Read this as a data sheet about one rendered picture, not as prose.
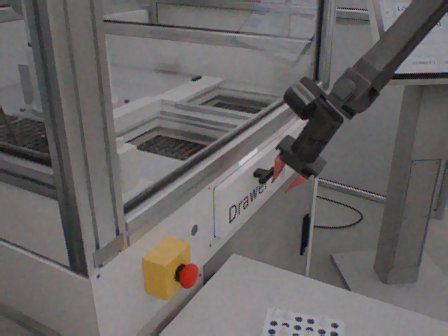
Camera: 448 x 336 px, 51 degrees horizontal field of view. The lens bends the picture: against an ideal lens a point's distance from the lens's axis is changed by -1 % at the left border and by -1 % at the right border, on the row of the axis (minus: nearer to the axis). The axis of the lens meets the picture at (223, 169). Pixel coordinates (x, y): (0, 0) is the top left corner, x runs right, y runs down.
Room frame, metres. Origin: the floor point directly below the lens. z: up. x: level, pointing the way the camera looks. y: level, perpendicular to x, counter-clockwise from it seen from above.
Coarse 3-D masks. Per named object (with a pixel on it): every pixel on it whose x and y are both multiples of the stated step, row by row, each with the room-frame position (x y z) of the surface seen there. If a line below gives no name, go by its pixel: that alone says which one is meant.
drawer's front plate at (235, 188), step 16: (272, 144) 1.00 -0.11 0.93; (256, 160) 0.91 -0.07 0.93; (272, 160) 0.98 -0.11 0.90; (240, 176) 0.84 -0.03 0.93; (272, 176) 0.98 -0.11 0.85; (224, 192) 0.78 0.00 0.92; (240, 192) 0.84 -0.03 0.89; (256, 192) 0.91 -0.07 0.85; (224, 208) 0.78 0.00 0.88; (240, 208) 0.84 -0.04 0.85; (224, 224) 0.78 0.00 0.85
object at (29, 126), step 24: (0, 0) 0.56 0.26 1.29; (0, 24) 0.57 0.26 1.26; (24, 24) 0.55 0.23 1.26; (0, 48) 0.57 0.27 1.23; (24, 48) 0.55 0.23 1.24; (0, 72) 0.58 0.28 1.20; (24, 72) 0.55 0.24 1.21; (0, 96) 0.58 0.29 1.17; (24, 96) 0.56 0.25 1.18; (0, 120) 0.59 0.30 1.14; (24, 120) 0.56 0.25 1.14; (0, 144) 0.59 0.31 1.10; (24, 144) 0.57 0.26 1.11
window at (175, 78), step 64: (128, 0) 0.63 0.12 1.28; (192, 0) 0.77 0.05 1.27; (256, 0) 0.97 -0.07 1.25; (320, 0) 1.31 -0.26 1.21; (128, 64) 0.63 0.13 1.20; (192, 64) 0.76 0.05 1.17; (256, 64) 0.97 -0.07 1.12; (128, 128) 0.62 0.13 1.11; (192, 128) 0.76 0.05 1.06; (128, 192) 0.60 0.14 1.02
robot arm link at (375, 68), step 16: (416, 0) 0.88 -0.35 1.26; (432, 0) 0.86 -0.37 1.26; (400, 16) 0.88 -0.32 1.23; (416, 16) 0.86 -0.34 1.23; (432, 16) 0.85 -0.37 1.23; (400, 32) 0.86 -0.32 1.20; (416, 32) 0.85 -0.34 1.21; (384, 48) 0.86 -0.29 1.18; (400, 48) 0.85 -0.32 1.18; (368, 64) 0.85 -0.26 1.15; (384, 64) 0.84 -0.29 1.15; (400, 64) 0.86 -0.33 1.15; (352, 80) 0.85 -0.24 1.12; (368, 80) 0.83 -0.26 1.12; (384, 80) 0.85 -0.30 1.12; (352, 96) 0.83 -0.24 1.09; (368, 96) 0.85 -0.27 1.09; (352, 112) 0.87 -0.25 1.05
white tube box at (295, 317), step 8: (280, 312) 0.59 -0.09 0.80; (272, 320) 0.58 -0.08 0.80; (280, 320) 0.58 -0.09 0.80; (288, 320) 0.58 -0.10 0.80; (296, 320) 0.58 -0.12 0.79; (304, 320) 0.57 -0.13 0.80; (312, 320) 0.58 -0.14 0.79; (328, 320) 0.57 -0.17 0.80; (336, 320) 0.57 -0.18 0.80; (264, 328) 0.56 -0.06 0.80; (272, 328) 0.56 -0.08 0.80; (288, 328) 0.56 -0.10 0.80; (296, 328) 0.57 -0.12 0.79; (304, 328) 0.56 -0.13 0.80; (312, 328) 0.56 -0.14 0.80; (320, 328) 0.56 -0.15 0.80; (328, 328) 0.56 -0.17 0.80; (336, 328) 0.56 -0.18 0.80
